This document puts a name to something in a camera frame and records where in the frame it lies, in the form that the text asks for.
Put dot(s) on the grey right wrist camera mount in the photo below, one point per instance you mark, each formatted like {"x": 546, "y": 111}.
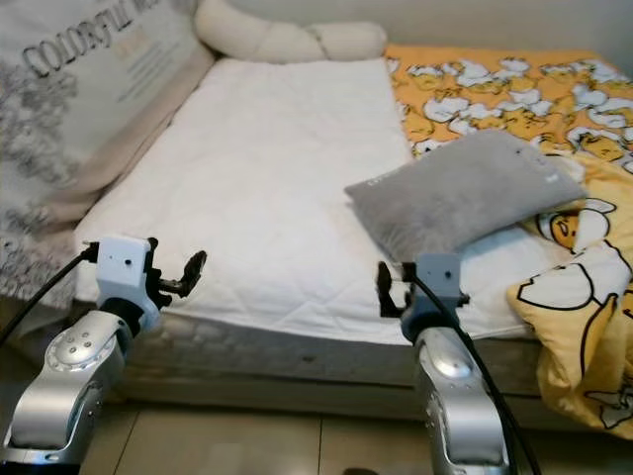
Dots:
{"x": 443, "y": 282}

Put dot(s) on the white quilted mattress pad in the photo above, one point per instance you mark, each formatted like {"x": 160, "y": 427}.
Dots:
{"x": 257, "y": 178}

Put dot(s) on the beige long bolster cushion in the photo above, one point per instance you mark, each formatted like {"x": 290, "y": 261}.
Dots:
{"x": 277, "y": 40}

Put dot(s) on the grey plush pillow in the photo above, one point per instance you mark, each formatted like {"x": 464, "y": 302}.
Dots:
{"x": 455, "y": 193}

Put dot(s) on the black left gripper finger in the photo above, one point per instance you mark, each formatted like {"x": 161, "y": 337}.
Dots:
{"x": 194, "y": 272}
{"x": 151, "y": 262}

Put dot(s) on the beige quilted mattress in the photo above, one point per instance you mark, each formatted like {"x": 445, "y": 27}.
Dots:
{"x": 277, "y": 371}

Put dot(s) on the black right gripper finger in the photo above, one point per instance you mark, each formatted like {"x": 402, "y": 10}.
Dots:
{"x": 408, "y": 277}
{"x": 385, "y": 292}

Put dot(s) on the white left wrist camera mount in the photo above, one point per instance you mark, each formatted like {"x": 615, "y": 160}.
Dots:
{"x": 124, "y": 269}

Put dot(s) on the white grey ornament print blanket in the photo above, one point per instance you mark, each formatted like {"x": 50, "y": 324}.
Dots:
{"x": 59, "y": 119}

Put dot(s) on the orange duck print sheet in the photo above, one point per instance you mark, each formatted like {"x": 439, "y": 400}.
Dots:
{"x": 504, "y": 94}

